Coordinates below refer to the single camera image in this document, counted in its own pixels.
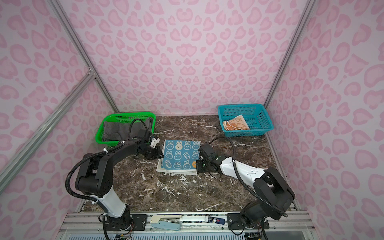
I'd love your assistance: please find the blue patterned cloth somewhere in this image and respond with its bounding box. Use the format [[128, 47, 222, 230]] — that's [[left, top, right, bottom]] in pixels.
[[156, 140, 201, 176]]

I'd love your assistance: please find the grey towel gold emblem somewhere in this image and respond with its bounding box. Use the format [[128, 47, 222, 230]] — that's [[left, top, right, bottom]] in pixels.
[[102, 121, 146, 142]]

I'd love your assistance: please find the orange patterned cloth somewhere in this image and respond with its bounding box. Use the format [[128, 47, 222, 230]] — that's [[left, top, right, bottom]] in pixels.
[[223, 115, 250, 131]]

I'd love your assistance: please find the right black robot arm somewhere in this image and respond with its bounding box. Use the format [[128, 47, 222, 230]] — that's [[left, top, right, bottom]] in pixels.
[[197, 137, 296, 239]]

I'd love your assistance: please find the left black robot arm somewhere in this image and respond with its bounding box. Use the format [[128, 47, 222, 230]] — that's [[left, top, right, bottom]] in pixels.
[[65, 119, 164, 233]]

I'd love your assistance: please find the green plastic basket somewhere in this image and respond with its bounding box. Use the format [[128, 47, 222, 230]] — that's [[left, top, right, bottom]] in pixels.
[[95, 112, 156, 147]]

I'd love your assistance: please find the small blue battery pack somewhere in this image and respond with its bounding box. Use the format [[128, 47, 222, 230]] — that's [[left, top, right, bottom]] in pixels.
[[205, 216, 226, 225]]

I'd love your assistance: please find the teal plastic basket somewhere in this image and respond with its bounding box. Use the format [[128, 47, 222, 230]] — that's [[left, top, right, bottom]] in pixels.
[[218, 104, 274, 137]]

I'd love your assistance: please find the grey stapler tool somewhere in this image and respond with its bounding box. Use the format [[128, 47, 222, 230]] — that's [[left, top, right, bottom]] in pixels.
[[150, 215, 183, 231]]

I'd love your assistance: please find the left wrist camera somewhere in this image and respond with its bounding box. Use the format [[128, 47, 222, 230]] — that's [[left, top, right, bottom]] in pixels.
[[150, 137, 160, 148]]

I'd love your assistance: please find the aluminium front rail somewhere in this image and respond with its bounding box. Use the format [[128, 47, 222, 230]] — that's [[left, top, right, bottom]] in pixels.
[[55, 210, 319, 240]]

